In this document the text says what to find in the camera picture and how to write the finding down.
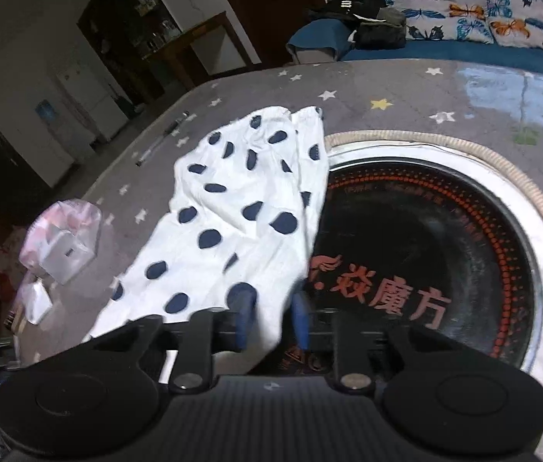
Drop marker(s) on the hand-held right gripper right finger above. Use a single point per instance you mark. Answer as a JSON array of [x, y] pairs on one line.
[[301, 320]]

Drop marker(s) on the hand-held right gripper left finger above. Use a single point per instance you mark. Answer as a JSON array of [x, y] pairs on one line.
[[242, 317]]

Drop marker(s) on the white polka dot pants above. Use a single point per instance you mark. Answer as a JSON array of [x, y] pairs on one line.
[[233, 202]]

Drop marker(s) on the round induction cooker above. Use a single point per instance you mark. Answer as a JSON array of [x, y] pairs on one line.
[[420, 250]]

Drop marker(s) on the plastic bag with white box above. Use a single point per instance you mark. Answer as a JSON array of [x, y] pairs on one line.
[[67, 245]]

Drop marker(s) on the pen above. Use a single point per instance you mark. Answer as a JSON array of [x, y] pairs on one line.
[[163, 138]]

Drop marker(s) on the small white box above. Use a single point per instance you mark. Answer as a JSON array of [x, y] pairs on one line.
[[35, 301]]

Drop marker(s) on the grey star print tablecloth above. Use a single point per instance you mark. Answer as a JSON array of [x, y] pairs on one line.
[[396, 96]]

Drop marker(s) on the white water dispenser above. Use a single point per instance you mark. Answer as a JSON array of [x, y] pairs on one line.
[[59, 149]]

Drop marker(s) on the white refrigerator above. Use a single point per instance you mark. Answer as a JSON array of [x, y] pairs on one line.
[[91, 101]]

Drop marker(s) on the wooden desk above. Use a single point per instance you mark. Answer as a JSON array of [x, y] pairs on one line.
[[204, 29]]

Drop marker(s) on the olive green bag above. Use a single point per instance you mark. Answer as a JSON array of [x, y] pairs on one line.
[[380, 29]]

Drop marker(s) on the dark wooden door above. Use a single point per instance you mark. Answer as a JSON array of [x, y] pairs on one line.
[[271, 14]]

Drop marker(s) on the blue sofa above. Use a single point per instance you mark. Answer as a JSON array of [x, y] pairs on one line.
[[445, 50]]

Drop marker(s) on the dark wooden display cabinet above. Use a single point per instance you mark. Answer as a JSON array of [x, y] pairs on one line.
[[127, 24]]

